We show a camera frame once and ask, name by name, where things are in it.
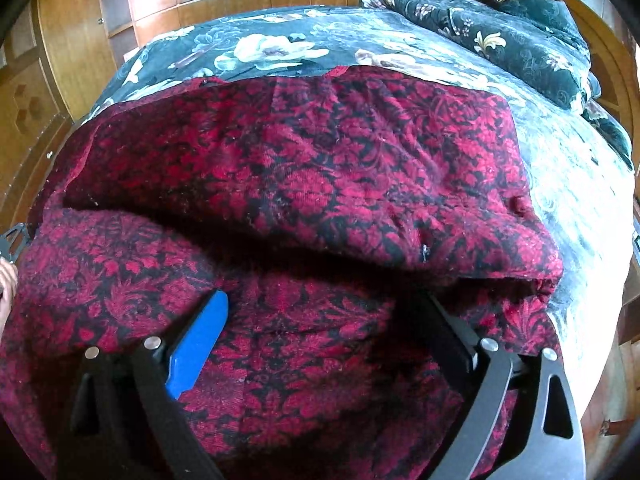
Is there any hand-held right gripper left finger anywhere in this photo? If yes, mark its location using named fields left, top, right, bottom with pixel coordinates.
left=55, top=289, right=230, bottom=480

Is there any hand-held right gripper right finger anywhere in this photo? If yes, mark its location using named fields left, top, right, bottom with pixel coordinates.
left=424, top=295, right=587, bottom=480

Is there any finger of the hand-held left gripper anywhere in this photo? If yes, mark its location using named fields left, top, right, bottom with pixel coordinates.
left=0, top=220, right=33, bottom=263

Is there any red and black patterned garment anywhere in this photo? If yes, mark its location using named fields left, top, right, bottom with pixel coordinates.
left=0, top=67, right=566, bottom=480

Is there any person's left hand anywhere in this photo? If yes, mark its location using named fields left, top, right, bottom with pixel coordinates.
left=0, top=261, right=19, bottom=311

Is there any teal floral bedspread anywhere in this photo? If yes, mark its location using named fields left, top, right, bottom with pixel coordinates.
left=82, top=5, right=638, bottom=411

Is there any wooden wardrobe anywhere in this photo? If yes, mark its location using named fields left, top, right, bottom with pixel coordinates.
left=0, top=0, right=386, bottom=221

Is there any dark green floral quilt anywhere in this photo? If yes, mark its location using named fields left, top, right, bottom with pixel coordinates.
left=359, top=0, right=633, bottom=156

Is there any wooden headboard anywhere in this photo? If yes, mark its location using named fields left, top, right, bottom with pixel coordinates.
left=445, top=0, right=640, bottom=171

